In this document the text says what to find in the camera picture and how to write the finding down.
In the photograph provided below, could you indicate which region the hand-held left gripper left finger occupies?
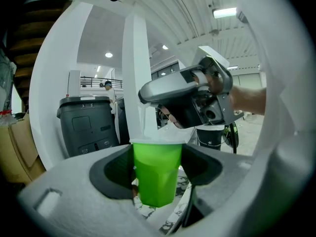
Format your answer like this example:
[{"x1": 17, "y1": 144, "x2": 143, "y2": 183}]
[{"x1": 17, "y1": 144, "x2": 168, "y2": 237}]

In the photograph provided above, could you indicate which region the person's right forearm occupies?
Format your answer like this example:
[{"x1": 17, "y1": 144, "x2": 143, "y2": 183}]
[{"x1": 228, "y1": 85, "x2": 267, "y2": 116}]

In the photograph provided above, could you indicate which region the dark grey machine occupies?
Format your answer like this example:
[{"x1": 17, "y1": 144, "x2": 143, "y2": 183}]
[{"x1": 56, "y1": 95, "x2": 120, "y2": 158}]

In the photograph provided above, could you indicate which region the person's white shirt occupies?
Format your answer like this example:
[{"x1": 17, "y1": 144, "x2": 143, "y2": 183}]
[{"x1": 234, "y1": 0, "x2": 312, "y2": 158}]

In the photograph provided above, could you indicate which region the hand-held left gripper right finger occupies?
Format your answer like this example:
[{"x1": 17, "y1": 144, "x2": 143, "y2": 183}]
[{"x1": 172, "y1": 141, "x2": 307, "y2": 237}]

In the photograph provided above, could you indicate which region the brown wooden staircase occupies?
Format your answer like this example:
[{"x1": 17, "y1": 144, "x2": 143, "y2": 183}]
[{"x1": 7, "y1": 0, "x2": 72, "y2": 113}]

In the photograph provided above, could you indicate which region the large brown cardboard box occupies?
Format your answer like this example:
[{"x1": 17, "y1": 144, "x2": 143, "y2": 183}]
[{"x1": 0, "y1": 112, "x2": 46, "y2": 185}]

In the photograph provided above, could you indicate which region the white tall cabinet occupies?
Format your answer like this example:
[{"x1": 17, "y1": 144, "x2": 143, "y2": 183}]
[{"x1": 68, "y1": 70, "x2": 81, "y2": 97}]

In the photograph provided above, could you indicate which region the person's right hand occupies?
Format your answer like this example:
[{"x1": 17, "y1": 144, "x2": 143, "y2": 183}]
[{"x1": 205, "y1": 72, "x2": 232, "y2": 96}]

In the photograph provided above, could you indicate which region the black metal railing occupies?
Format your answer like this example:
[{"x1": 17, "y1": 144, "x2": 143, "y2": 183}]
[{"x1": 80, "y1": 76, "x2": 123, "y2": 88}]

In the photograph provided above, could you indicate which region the clear plastic bag with red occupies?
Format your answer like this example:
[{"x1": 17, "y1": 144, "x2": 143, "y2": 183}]
[{"x1": 0, "y1": 109, "x2": 18, "y2": 125}]

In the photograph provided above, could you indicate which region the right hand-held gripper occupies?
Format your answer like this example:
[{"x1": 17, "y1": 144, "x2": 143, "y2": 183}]
[{"x1": 137, "y1": 45, "x2": 245, "y2": 130}]

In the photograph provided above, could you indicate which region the green plastic cup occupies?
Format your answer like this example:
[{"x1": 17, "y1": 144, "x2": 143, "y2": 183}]
[{"x1": 129, "y1": 138, "x2": 187, "y2": 208}]

